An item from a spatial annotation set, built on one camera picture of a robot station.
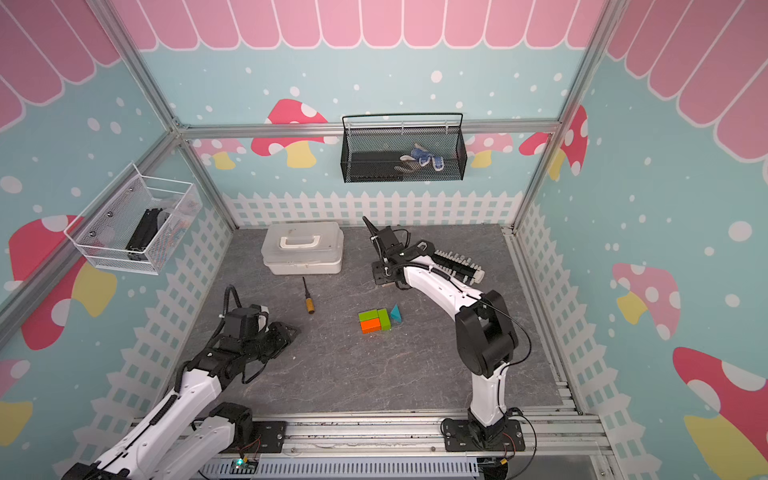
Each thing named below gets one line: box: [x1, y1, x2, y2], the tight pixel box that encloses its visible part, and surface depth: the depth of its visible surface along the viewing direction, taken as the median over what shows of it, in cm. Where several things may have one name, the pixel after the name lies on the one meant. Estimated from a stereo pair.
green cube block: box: [358, 309, 378, 322], surface depth 96 cm
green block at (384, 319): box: [377, 308, 391, 331], surface depth 95 cm
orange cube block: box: [360, 318, 382, 334], surface depth 94 cm
